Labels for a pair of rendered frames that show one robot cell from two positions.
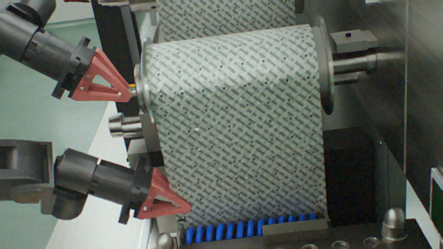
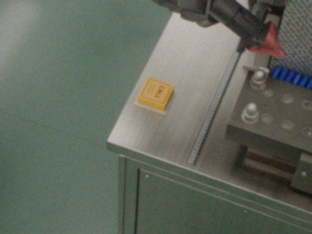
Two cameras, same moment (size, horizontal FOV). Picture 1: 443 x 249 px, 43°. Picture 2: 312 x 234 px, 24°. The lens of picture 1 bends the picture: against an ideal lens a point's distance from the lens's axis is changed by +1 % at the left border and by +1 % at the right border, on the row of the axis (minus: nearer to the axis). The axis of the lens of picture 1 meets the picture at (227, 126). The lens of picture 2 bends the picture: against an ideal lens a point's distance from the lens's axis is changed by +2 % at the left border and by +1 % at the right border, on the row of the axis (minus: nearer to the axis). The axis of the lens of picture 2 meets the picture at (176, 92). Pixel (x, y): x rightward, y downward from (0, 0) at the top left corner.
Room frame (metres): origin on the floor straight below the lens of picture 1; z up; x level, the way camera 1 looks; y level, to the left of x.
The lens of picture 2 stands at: (-0.38, 0.06, 2.28)
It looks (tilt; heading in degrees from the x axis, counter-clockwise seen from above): 52 degrees down; 13
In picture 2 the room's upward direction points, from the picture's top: 6 degrees clockwise
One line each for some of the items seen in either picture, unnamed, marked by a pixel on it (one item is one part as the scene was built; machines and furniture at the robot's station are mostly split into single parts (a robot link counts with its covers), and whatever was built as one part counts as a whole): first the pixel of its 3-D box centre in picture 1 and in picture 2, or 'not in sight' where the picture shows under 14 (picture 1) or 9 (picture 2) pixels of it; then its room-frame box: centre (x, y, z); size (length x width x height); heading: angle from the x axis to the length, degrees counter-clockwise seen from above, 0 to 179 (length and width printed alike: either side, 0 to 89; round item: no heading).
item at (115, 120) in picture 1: (117, 125); not in sight; (0.82, 0.18, 1.18); 0.04 x 0.02 x 0.04; 178
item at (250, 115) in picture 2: not in sight; (251, 111); (0.56, 0.11, 1.05); 0.04 x 0.04 x 0.04
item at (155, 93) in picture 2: not in sight; (156, 93); (0.63, 0.34, 0.91); 0.07 x 0.07 x 0.02; 88
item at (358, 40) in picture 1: (352, 39); not in sight; (0.77, -0.20, 1.28); 0.06 x 0.05 x 0.02; 88
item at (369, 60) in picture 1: (349, 61); not in sight; (0.77, -0.19, 1.25); 0.07 x 0.04 x 0.04; 88
